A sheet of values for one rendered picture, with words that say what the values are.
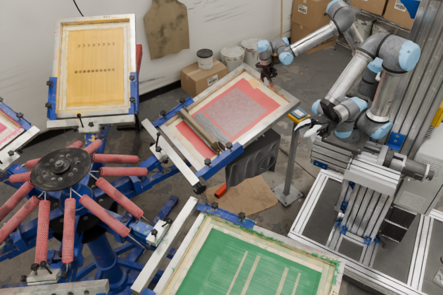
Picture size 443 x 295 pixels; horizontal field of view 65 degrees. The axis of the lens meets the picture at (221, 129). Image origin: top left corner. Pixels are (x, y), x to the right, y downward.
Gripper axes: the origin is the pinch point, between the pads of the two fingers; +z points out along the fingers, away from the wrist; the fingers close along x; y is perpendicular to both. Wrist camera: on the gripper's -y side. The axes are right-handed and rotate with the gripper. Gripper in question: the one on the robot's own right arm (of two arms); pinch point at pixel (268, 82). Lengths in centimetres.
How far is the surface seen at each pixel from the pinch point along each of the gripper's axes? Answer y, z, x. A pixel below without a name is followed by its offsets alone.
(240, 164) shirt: 22, 26, -49
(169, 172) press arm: 2, 12, -90
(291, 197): 19, 127, -13
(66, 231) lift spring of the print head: 29, -32, -146
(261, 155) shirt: 22, 33, -32
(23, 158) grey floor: -184, 76, -198
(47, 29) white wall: -200, -19, -99
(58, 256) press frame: 29, -21, -158
